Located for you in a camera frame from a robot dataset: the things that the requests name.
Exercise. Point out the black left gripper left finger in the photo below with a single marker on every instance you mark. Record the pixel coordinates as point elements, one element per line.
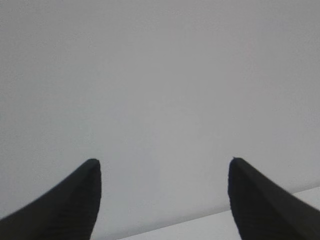
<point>68,211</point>

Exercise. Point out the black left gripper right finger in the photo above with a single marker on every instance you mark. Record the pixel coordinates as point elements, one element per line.
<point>262,210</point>

